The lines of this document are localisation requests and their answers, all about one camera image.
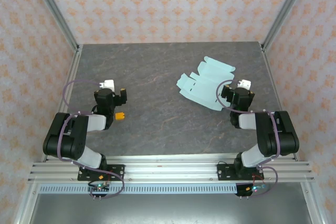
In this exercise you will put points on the aluminium table side rail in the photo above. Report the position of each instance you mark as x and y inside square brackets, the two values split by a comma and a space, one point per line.
[68, 85]
[273, 85]

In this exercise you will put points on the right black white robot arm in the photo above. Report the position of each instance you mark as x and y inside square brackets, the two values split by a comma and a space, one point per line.
[275, 134]

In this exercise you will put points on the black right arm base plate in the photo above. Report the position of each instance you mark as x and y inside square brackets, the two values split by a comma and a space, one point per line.
[225, 172]

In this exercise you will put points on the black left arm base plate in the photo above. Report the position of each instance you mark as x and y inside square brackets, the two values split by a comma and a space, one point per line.
[115, 172]

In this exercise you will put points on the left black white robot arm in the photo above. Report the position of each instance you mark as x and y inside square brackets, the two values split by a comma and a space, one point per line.
[65, 140]

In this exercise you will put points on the aluminium mounting rail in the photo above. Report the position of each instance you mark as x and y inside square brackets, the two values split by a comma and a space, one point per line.
[170, 169]

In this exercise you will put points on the grey metal panel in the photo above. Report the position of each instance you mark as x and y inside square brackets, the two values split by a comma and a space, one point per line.
[170, 209]

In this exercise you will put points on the aluminium frame post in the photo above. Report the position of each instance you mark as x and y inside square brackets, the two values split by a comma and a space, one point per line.
[56, 11]
[284, 11]

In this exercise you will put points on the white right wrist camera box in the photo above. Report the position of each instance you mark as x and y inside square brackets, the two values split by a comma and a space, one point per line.
[245, 84]

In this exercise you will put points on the small orange block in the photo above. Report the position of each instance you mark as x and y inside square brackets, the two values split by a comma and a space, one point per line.
[120, 116]

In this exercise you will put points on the mint green paper box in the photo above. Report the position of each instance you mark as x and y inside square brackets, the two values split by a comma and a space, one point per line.
[204, 85]

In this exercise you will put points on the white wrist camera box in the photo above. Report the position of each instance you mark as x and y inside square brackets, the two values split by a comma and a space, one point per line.
[245, 84]
[109, 84]

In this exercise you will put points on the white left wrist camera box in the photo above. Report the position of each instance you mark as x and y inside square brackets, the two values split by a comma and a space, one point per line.
[109, 84]

